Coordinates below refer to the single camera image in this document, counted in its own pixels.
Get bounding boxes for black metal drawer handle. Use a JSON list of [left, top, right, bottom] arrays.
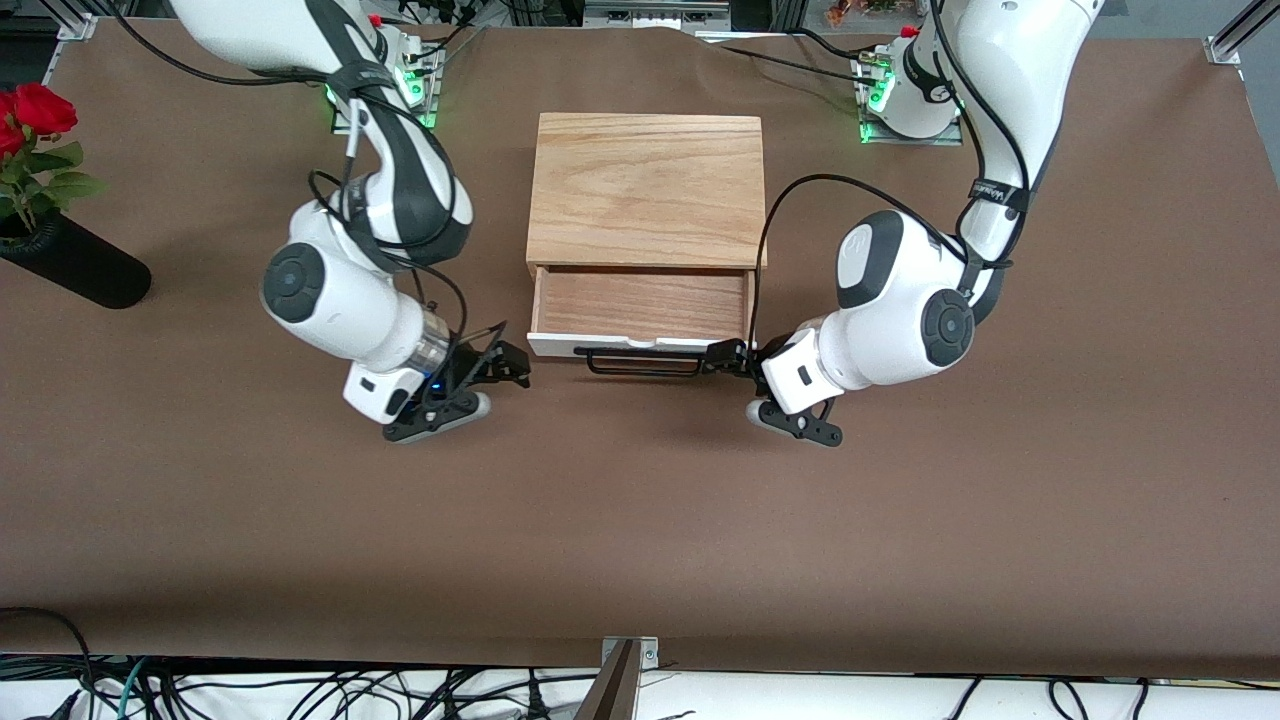
[[574, 343, 723, 379]]

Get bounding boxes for wooden drawer with white front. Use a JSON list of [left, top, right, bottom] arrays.
[[526, 264, 759, 360]]

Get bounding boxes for wooden drawer cabinet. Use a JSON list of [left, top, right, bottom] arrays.
[[525, 112, 769, 274]]

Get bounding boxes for black ribbed vase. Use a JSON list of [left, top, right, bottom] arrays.
[[0, 208, 154, 310]]

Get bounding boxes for grey electronics box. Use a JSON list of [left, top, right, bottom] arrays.
[[583, 0, 733, 32]]

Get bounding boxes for green rose leaves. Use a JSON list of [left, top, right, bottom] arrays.
[[0, 139, 107, 234]]

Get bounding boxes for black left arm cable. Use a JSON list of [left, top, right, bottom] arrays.
[[745, 0, 1033, 347]]

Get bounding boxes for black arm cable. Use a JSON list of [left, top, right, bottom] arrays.
[[745, 0, 1033, 347], [108, 0, 511, 403]]

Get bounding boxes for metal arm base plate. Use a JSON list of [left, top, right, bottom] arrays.
[[856, 44, 965, 147], [330, 28, 444, 134]]

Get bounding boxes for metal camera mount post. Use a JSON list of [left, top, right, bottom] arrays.
[[574, 635, 662, 720]]

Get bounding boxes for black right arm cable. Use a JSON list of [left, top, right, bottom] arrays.
[[108, 0, 511, 403]]

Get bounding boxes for teal cable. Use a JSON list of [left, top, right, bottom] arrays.
[[113, 657, 153, 720]]

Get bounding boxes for black looped cable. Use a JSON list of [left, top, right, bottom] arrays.
[[0, 605, 97, 720]]

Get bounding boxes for aluminium frame profile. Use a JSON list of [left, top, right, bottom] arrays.
[[38, 0, 103, 43], [1203, 0, 1280, 68]]

